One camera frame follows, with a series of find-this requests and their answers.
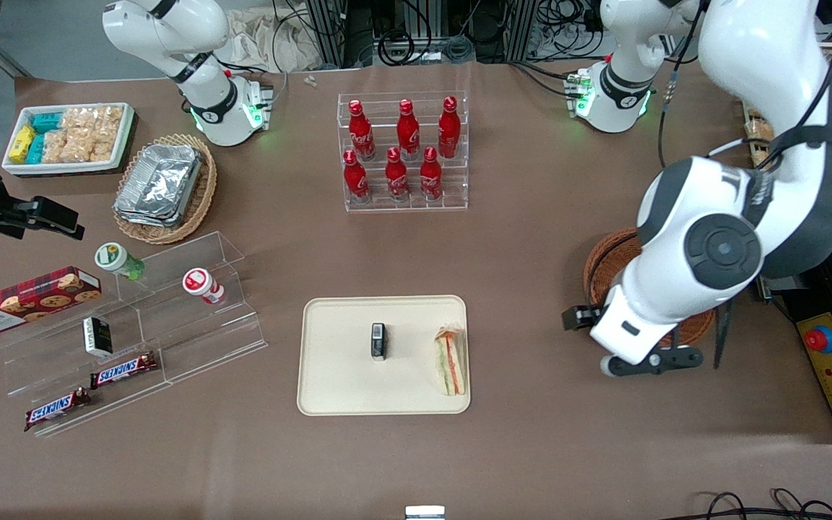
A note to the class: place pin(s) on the Snickers chocolate bar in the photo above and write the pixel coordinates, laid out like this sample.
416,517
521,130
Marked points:
57,409
123,370

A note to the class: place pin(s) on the aluminium foil tray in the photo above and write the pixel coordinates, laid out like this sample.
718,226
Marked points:
159,180

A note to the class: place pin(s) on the clear rice cracker bag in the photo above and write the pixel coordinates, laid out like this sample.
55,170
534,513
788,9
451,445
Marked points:
78,120
80,148
55,146
109,121

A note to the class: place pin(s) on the round brown wicker basket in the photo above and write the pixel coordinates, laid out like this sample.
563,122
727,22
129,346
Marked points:
604,267

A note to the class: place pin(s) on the triangle sandwich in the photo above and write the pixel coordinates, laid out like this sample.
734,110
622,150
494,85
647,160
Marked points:
451,361

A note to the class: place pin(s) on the clear acrylic bottle rack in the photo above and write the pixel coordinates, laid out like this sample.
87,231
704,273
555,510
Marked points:
452,188

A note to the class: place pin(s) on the aluminium profile frame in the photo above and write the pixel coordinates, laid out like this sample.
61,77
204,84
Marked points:
329,29

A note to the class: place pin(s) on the beige plastic tray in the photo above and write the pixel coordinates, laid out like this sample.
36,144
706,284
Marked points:
344,375

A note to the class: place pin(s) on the white metal bracket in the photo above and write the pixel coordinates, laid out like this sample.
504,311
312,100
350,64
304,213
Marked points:
425,513

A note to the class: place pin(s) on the black white small carton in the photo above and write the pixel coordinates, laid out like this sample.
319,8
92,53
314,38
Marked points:
98,337

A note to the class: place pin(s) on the yellow snack packet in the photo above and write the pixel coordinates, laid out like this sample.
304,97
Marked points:
22,143

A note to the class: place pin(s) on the green lid small bottle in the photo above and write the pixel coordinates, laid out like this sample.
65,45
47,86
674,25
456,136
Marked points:
114,258

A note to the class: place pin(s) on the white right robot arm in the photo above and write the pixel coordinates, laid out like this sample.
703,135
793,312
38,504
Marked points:
206,108

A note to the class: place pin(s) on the white crumpled cloth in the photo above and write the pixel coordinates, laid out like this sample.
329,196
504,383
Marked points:
264,40

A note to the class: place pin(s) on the clear fried snack bag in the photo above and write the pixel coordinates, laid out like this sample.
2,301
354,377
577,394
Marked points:
754,133

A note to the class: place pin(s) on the red emergency stop button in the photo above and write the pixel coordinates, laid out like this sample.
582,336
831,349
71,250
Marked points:
820,339

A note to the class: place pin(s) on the red cookie box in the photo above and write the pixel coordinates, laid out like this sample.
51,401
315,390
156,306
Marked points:
26,300

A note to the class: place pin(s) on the red cola bottle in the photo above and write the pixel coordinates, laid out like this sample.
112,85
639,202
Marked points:
355,180
430,177
449,130
396,179
407,133
360,133

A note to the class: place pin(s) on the oval tan wicker basket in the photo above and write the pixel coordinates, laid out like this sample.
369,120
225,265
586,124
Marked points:
199,195

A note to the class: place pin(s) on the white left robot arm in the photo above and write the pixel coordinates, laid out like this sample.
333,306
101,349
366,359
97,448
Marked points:
719,249

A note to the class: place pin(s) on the white rectangular snack bin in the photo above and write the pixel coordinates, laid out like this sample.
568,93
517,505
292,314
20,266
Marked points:
62,168

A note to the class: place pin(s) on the small black box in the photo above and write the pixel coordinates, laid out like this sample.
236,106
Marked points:
378,341

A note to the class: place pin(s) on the red lid small bottle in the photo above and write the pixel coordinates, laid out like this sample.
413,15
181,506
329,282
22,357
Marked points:
199,282

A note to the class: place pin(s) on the teal snack packet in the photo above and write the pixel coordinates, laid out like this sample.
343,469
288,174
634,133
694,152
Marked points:
46,121
35,149

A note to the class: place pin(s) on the clear acrylic stepped shelf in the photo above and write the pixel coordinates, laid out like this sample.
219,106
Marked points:
192,339

